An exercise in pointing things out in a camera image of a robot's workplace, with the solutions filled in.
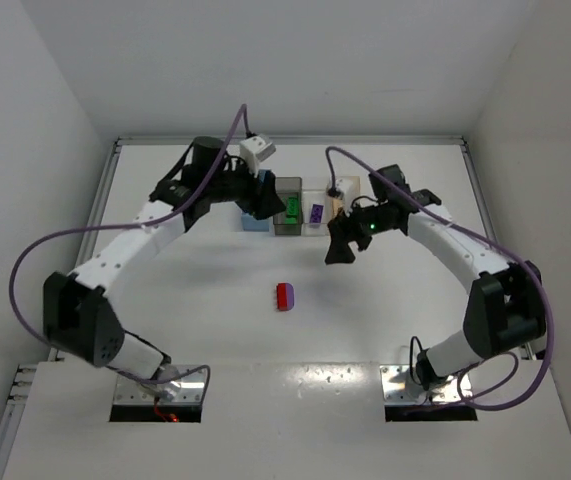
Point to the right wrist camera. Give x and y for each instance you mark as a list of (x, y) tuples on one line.
[(338, 192)]

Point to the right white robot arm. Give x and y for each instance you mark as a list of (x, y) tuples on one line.
[(504, 308)]

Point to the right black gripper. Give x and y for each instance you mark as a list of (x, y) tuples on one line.
[(351, 228)]

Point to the blue plastic bin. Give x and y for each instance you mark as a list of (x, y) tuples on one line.
[(248, 222)]

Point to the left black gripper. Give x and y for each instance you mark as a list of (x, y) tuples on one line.
[(259, 190)]

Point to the grey transparent bin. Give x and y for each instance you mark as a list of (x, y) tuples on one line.
[(286, 187)]

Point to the clear transparent bin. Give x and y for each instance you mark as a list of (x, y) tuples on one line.
[(314, 192)]

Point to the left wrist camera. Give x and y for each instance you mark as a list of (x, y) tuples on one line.
[(254, 150)]

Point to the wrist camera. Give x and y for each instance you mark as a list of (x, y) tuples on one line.
[(254, 150), (338, 192)]

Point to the metal base plate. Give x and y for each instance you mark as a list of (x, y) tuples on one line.
[(184, 392), (399, 390)]

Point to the orange transparent bin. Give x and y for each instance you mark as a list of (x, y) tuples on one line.
[(352, 195)]

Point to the green lego plate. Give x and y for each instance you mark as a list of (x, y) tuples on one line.
[(292, 205)]

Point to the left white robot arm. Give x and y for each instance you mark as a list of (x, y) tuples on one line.
[(78, 312)]

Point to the dark green lego brick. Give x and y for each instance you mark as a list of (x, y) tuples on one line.
[(291, 220)]

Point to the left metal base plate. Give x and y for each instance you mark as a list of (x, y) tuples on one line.
[(184, 392)]

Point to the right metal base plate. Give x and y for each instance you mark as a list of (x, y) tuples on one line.
[(399, 390)]

